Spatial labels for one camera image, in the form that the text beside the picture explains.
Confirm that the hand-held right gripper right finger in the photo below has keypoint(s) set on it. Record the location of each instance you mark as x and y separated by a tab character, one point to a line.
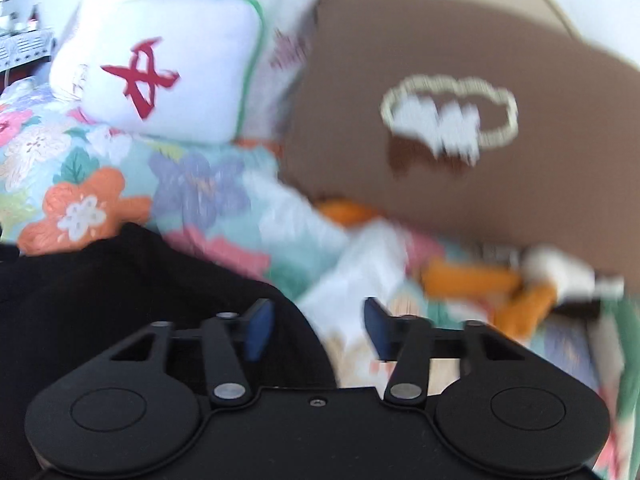
377	332

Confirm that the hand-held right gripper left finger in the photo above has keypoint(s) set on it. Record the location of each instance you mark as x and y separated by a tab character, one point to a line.
257	332

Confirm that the black garment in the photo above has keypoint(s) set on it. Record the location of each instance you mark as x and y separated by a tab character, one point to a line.
100	300

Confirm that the white stork plush toy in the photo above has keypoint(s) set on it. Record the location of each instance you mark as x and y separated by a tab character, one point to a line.
475	280

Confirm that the floral quilt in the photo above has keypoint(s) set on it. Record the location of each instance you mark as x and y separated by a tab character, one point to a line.
200	195

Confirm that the brown pillow with cloud print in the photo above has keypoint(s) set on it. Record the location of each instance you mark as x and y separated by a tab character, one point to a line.
550	185

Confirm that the white cushion with red mark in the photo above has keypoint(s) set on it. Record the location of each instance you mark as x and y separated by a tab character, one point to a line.
190	45

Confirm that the pale checked floral pillow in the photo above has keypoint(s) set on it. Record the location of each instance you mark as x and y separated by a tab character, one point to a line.
285	35

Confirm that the cluttered side table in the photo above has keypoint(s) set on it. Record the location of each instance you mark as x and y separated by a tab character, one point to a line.
25	45

